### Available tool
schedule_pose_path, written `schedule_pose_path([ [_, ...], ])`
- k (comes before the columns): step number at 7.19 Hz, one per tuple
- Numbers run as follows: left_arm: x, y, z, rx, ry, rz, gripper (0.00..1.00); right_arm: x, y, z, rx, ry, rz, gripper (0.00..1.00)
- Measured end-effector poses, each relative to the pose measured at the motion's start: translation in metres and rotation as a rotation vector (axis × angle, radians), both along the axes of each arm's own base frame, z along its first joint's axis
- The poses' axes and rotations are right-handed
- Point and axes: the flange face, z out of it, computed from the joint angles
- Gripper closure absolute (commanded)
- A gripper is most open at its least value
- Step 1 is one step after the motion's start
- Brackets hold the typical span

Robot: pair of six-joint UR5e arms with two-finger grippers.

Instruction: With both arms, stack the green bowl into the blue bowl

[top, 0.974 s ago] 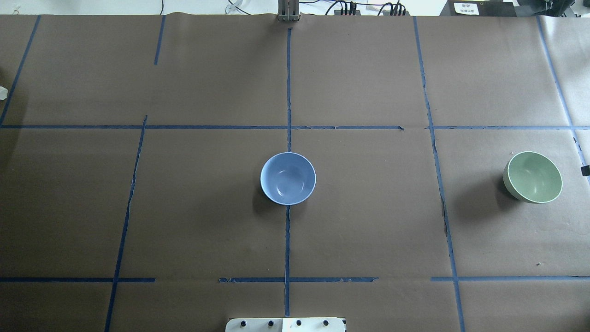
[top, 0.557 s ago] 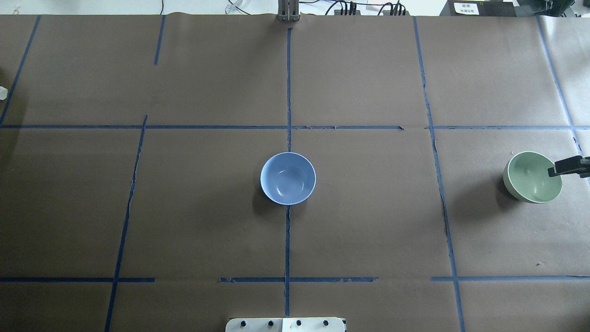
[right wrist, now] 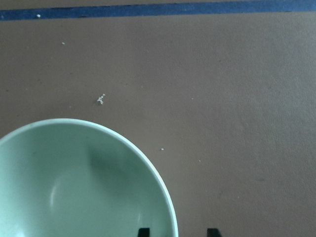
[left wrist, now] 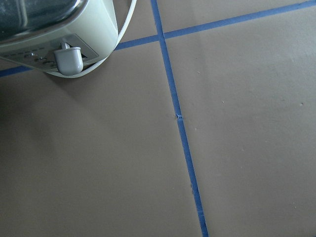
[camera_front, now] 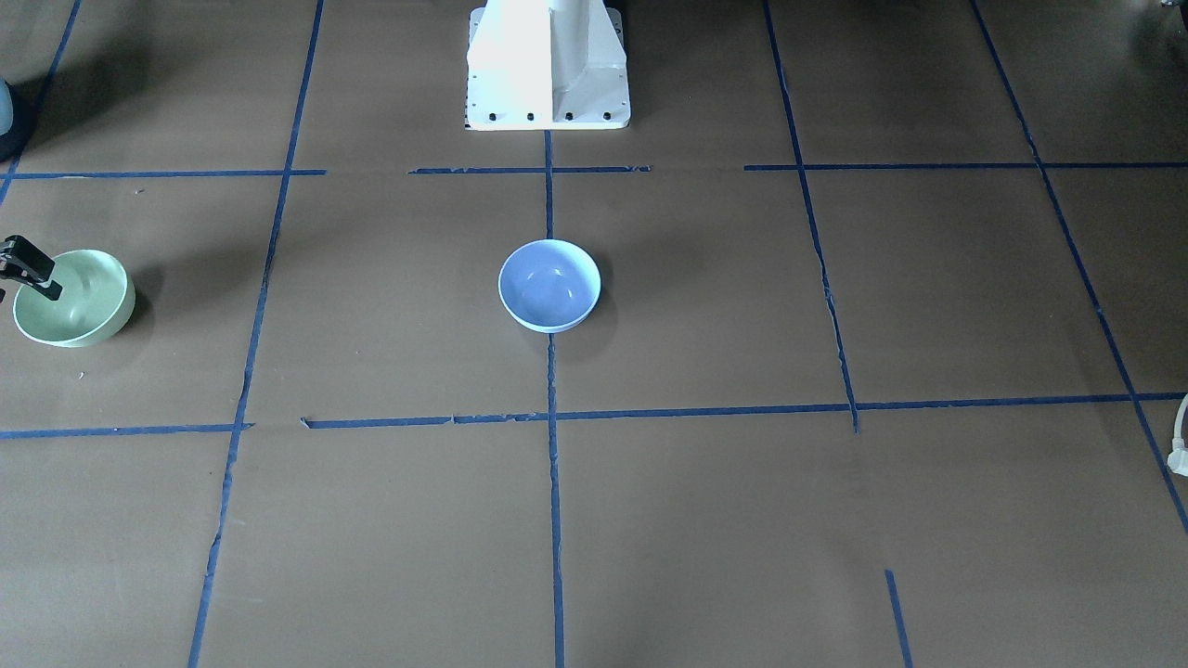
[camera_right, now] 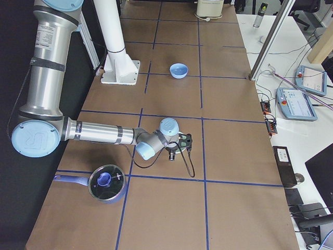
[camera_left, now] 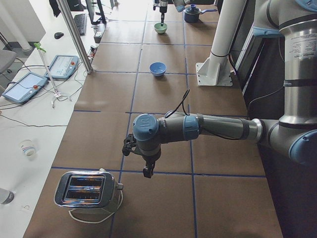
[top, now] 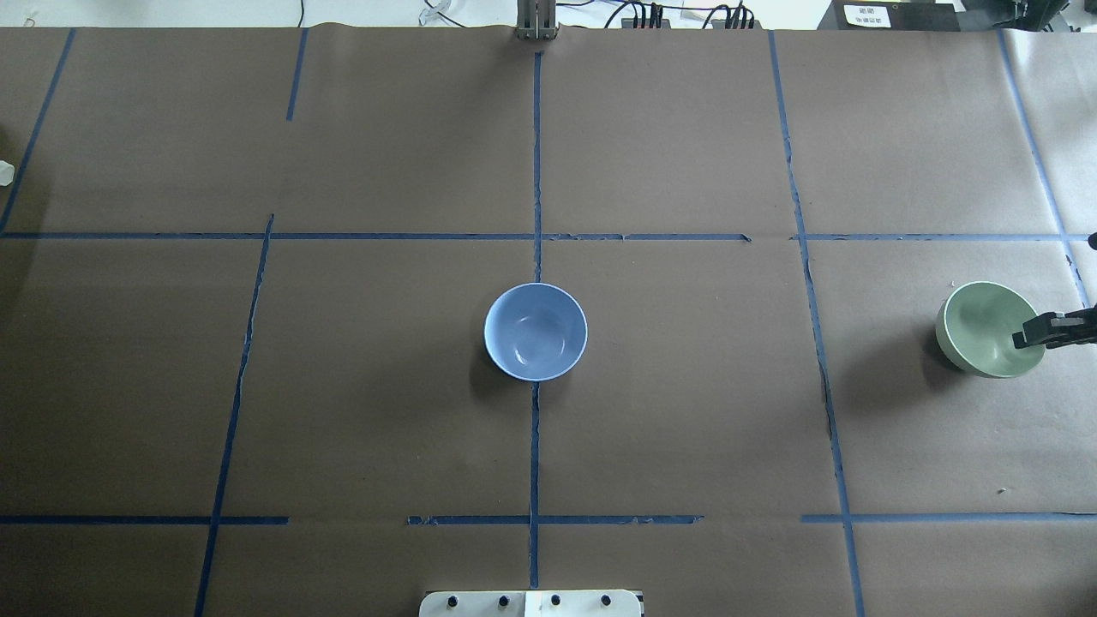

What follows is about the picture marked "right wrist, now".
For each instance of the green bowl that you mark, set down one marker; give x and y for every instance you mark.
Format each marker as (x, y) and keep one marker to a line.
(73, 178)

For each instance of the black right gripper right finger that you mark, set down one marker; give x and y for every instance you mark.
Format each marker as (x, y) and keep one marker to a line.
(213, 232)

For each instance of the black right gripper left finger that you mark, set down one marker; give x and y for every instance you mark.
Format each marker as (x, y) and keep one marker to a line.
(144, 232)

